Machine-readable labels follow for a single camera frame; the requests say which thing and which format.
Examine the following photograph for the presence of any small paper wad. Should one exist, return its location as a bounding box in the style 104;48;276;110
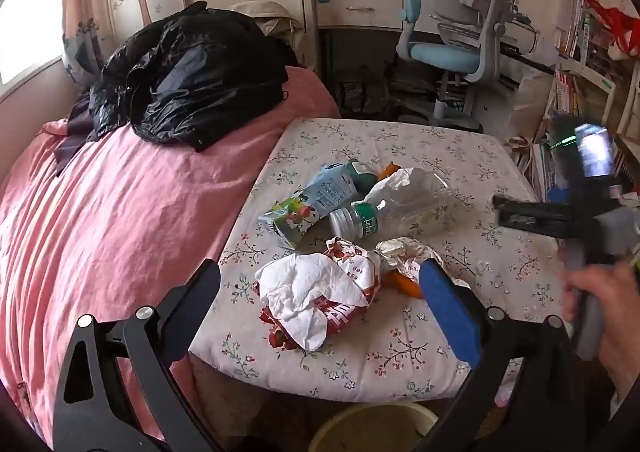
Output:
375;237;471;290

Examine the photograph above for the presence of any pile of papers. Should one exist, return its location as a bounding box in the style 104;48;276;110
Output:
520;142;556;193

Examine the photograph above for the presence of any white desk drawer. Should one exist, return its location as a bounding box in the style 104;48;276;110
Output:
312;0;406;30

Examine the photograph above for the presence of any yellow bin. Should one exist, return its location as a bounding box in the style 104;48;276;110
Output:
307;402;438;452

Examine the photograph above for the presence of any floral table cloth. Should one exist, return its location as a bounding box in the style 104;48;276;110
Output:
187;118;576;405

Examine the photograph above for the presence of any dark purple cloth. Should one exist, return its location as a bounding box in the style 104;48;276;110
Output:
52;99;106;177

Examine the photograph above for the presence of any green plush toy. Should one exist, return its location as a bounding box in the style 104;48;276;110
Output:
347;159;378;193

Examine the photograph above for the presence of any printed curtain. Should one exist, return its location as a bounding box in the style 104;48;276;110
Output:
60;0;118;87

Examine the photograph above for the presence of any window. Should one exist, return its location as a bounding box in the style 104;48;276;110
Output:
0;0;66;87

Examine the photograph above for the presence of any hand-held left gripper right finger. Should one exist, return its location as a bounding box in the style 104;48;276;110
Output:
417;258;596;452

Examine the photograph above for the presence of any clear plastic bottle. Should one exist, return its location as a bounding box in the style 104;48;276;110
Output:
328;168;458;239

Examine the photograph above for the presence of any orange peel piece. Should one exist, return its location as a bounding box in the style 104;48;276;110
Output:
382;269;423;300

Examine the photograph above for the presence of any red snack wrapper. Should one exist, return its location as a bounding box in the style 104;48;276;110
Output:
252;237;383;350

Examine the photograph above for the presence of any white bookshelf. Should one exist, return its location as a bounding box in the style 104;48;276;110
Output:
537;0;640;173

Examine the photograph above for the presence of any row of red books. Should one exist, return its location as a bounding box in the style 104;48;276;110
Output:
552;69;586;117

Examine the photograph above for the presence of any beige pillow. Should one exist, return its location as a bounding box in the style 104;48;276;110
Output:
229;0;306;67

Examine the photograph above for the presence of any black jacket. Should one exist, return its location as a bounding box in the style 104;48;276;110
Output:
89;2;301;153

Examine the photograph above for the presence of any pink blanket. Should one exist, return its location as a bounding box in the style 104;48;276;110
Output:
0;66;343;450

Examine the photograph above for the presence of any row of upright books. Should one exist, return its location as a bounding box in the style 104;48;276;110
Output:
557;0;591;60

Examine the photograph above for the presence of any large white tissue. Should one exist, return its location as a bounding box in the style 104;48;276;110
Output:
365;168;426;207

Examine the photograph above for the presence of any black bag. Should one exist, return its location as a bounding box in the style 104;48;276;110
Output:
332;76;391;115

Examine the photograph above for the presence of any person's right hand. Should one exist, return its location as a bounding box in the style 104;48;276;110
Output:
557;247;640;398

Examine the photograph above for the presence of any blue green milk carton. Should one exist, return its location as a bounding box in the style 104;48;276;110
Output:
257;163;360;250

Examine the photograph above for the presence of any red bag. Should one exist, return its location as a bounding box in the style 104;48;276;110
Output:
585;0;640;60

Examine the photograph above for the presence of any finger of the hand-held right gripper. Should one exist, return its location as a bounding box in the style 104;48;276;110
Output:
492;193;573;239

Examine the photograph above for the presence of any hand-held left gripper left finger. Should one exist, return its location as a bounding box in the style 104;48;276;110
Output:
52;258;223;452

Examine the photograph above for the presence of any blue grey desk chair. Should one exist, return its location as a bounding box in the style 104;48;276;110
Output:
395;0;518;127

